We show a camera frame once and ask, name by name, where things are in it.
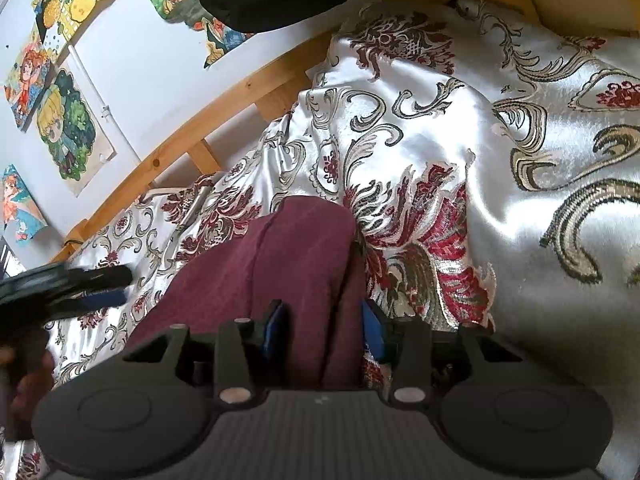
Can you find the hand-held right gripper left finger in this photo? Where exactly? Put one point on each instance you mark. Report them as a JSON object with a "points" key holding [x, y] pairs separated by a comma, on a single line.
{"points": [[235, 360]]}

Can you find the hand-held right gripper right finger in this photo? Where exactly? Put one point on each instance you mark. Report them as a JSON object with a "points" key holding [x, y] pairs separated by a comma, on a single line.
{"points": [[372, 330]]}

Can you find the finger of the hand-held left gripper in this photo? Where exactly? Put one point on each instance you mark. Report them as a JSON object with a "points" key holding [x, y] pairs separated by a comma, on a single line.
{"points": [[97, 299], [100, 275]]}

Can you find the maroon cloth garment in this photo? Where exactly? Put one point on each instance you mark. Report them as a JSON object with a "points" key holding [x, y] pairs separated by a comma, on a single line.
{"points": [[280, 280]]}

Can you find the person's left hand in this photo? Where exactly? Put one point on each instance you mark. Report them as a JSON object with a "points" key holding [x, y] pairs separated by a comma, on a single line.
{"points": [[27, 400]]}

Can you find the floral satin bedspread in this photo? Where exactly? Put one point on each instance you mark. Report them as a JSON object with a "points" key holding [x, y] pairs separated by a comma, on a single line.
{"points": [[500, 185]]}

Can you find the blue background figure wall poster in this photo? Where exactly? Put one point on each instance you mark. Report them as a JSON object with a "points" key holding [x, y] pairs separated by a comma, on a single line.
{"points": [[20, 205]]}

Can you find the yellow-haired figure wall poster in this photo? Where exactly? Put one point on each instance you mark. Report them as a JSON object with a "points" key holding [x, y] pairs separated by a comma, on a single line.
{"points": [[70, 130]]}

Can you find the wooden bed frame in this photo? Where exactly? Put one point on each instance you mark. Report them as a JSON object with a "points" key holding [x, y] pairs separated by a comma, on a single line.
{"points": [[210, 125]]}

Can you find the orange-haired figure wall poster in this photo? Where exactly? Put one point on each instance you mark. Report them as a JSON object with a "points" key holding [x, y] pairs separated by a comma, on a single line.
{"points": [[27, 82]]}

